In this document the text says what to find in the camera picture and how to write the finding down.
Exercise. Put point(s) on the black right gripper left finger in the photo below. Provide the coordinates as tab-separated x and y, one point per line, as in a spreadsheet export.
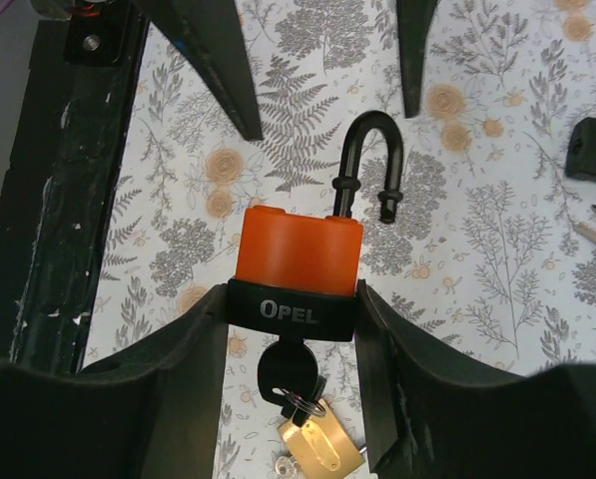
151	410

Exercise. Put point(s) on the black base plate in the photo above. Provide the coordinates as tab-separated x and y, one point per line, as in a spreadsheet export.
58	192

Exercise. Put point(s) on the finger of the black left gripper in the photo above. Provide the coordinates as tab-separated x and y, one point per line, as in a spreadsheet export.
209	35
414	19

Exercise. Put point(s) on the orange black padlock key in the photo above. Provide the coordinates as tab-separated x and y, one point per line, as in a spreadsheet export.
288	377

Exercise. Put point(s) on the small brass padlock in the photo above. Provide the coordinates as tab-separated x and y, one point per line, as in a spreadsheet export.
320	449

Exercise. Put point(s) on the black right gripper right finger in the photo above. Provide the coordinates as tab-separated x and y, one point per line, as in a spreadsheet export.
430	411

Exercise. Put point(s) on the orange black padlock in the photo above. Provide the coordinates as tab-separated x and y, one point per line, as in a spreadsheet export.
296	275

